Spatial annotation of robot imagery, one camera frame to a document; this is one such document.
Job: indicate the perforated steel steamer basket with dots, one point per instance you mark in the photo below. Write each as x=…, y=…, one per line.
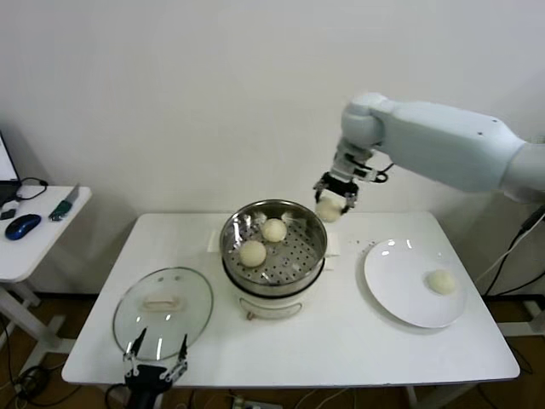
x=298, y=251

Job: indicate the white steamed baozi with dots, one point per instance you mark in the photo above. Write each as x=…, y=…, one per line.
x=273, y=230
x=253, y=253
x=441, y=282
x=328, y=211

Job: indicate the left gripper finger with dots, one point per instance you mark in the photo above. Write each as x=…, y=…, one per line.
x=133, y=353
x=183, y=360

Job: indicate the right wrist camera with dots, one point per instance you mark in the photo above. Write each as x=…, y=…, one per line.
x=370, y=174

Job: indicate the blue computer mouse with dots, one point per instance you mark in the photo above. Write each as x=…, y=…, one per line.
x=23, y=226

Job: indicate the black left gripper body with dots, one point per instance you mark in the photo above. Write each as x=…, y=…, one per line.
x=147, y=379

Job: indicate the white round plate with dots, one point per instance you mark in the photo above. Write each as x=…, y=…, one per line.
x=391, y=272

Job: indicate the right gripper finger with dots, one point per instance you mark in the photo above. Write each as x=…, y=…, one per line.
x=351, y=200
x=318, y=195

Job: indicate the white electric cooking pot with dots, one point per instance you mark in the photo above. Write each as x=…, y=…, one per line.
x=272, y=304

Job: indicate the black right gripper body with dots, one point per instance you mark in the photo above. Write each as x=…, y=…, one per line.
x=338, y=185

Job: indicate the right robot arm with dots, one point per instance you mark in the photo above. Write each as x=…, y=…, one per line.
x=447, y=145

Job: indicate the small black white adapter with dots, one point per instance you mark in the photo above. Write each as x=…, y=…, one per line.
x=8, y=211

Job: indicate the black laptop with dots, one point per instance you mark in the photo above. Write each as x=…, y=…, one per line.
x=6, y=189

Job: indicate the white side table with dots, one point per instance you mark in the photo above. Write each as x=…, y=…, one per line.
x=38, y=251

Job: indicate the round glass pot lid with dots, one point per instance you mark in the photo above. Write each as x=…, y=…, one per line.
x=170, y=281

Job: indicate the white power strip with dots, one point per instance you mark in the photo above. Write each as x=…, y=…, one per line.
x=240, y=402

